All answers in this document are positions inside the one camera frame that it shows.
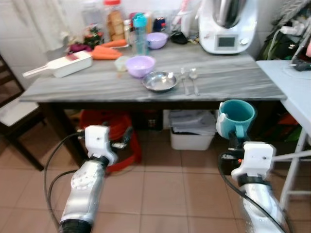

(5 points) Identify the red plastic stool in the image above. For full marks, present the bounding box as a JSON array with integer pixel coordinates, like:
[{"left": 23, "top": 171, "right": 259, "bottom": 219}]
[{"left": 79, "top": 109, "right": 143, "bottom": 173}]

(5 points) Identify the purple vegetable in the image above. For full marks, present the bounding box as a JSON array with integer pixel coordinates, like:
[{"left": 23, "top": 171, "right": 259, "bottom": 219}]
[{"left": 68, "top": 42, "right": 92, "bottom": 54}]

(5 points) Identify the clear plastic jar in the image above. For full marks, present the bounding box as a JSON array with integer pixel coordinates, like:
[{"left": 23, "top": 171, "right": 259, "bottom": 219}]
[{"left": 81, "top": 0, "right": 105, "bottom": 30}]

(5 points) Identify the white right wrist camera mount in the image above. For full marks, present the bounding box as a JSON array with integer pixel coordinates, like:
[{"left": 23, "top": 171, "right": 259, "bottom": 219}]
[{"left": 231, "top": 142, "right": 276, "bottom": 183}]

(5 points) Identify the thick orange carrot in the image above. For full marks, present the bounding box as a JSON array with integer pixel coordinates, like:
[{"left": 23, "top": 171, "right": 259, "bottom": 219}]
[{"left": 91, "top": 45, "right": 123, "bottom": 61}]

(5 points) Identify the black device with green light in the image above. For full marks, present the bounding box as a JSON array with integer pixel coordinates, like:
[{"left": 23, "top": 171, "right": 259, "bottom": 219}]
[{"left": 290, "top": 59, "right": 311, "bottom": 72}]

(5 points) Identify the white hanging towel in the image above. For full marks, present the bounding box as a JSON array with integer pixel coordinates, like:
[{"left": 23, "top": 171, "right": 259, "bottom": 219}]
[{"left": 12, "top": 0, "right": 71, "bottom": 53}]

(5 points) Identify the dark blue mug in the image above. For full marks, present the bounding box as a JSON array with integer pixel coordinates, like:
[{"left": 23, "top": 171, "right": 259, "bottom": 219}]
[{"left": 153, "top": 17, "right": 169, "bottom": 33}]

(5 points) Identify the wire dish rack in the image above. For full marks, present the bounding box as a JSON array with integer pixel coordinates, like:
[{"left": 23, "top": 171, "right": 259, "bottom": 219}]
[{"left": 261, "top": 0, "right": 311, "bottom": 62}]

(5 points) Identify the steel spoon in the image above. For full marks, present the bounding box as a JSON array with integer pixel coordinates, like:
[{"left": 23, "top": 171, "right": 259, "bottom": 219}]
[{"left": 189, "top": 67, "right": 200, "bottom": 96}]

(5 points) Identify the small white-capped bottle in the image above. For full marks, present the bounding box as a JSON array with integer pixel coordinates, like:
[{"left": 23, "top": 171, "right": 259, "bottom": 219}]
[{"left": 122, "top": 19, "right": 133, "bottom": 45}]

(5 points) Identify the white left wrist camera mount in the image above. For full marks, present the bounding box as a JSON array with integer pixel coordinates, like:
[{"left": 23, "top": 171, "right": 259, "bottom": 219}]
[{"left": 85, "top": 125, "right": 119, "bottom": 166}]

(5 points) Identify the large purple plastic bowl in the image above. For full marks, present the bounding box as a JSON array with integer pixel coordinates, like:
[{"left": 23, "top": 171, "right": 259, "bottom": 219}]
[{"left": 126, "top": 55, "right": 156, "bottom": 79}]

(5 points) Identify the red-lidded biscuit jar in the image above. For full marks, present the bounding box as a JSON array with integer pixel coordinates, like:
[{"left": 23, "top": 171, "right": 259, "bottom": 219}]
[{"left": 103, "top": 0, "right": 126, "bottom": 42}]

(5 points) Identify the steel fork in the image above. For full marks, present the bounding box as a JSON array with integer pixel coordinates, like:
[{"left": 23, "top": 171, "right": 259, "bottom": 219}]
[{"left": 180, "top": 67, "right": 191, "bottom": 96}]

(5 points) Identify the small pale green cup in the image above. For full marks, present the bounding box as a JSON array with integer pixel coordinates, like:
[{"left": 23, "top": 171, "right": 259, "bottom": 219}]
[{"left": 114, "top": 56, "right": 130, "bottom": 72}]

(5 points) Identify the white and pink bottle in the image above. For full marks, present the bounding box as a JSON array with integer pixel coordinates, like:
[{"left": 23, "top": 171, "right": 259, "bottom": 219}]
[{"left": 173, "top": 0, "right": 196, "bottom": 35}]

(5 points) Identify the white power adapter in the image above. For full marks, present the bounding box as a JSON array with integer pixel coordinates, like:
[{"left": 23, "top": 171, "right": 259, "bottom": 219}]
[{"left": 280, "top": 24, "right": 305, "bottom": 36}]

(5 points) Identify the teal water bottle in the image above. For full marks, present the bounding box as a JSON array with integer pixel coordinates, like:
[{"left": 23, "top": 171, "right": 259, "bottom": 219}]
[{"left": 132, "top": 13, "right": 148, "bottom": 56}]

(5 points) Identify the small flower bunch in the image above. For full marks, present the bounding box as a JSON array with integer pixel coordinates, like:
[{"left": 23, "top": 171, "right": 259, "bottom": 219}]
[{"left": 82, "top": 25, "right": 104, "bottom": 49}]

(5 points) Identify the grey marble-top table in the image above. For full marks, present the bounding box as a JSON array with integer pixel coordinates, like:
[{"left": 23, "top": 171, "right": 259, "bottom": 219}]
[{"left": 18, "top": 43, "right": 288, "bottom": 168}]

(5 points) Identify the stainless steel bowl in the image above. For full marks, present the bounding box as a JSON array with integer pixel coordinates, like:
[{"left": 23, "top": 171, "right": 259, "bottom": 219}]
[{"left": 142, "top": 70, "right": 179, "bottom": 93}]

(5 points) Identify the white vegetable slicer with handle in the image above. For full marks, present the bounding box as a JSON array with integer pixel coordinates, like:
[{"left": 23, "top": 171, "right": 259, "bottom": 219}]
[{"left": 22, "top": 50, "right": 93, "bottom": 79}]

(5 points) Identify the white folding table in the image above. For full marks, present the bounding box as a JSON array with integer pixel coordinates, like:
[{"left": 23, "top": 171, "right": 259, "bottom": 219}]
[{"left": 256, "top": 59, "right": 311, "bottom": 210}]

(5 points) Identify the slim orange carrot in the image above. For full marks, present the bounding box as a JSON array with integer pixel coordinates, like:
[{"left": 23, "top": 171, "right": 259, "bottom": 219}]
[{"left": 99, "top": 39, "right": 128, "bottom": 49}]

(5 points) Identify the small lavender bowl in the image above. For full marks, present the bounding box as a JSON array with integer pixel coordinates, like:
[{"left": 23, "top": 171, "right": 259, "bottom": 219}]
[{"left": 146, "top": 32, "right": 169, "bottom": 50}]

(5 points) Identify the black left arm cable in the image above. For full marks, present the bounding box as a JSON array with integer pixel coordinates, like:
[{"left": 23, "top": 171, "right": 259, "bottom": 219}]
[{"left": 43, "top": 131, "right": 89, "bottom": 230}]

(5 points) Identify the white plastic storage bin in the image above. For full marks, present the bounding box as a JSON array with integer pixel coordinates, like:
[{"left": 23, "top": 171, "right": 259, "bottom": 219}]
[{"left": 169, "top": 109, "right": 217, "bottom": 151}]

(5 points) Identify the dark wooden chair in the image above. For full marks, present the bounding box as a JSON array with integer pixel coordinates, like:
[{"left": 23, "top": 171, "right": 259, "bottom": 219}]
[{"left": 0, "top": 52, "right": 47, "bottom": 172}]

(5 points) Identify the small black pouch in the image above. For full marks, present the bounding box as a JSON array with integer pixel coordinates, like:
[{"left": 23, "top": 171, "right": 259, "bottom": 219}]
[{"left": 170, "top": 30, "right": 189, "bottom": 45}]

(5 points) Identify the white kitchen food processor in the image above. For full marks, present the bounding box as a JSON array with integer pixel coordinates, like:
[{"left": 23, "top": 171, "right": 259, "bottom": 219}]
[{"left": 198, "top": 0, "right": 259, "bottom": 55}]

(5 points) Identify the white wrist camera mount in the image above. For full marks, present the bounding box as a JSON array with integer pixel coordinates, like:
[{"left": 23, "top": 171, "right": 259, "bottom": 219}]
[
  {"left": 231, "top": 142, "right": 276, "bottom": 183},
  {"left": 85, "top": 125, "right": 119, "bottom": 166}
]

